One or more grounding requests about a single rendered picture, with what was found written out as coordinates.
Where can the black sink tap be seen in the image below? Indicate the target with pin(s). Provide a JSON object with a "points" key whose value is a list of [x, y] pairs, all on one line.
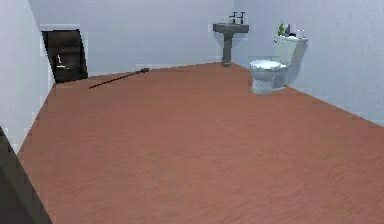
{"points": [[241, 16], [233, 16]]}

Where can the green bottle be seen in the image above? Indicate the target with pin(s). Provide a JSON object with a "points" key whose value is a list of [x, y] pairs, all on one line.
{"points": [[281, 29]]}

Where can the dark grey bottle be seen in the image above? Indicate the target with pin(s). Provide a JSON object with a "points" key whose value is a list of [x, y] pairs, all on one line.
{"points": [[288, 30]]}

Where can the white toilet paper roll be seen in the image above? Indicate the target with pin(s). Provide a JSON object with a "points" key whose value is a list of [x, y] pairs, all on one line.
{"points": [[301, 33]]}

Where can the grey pedestal sink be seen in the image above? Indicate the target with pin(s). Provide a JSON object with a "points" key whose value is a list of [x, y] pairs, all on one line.
{"points": [[228, 40]]}

